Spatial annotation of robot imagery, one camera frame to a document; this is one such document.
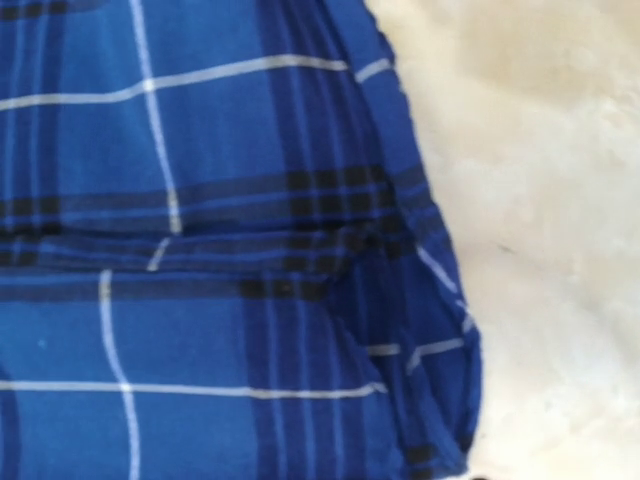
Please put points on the blue plaid long sleeve shirt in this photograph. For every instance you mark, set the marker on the blue plaid long sleeve shirt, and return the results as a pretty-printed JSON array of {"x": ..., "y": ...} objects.
[{"x": 220, "y": 257}]

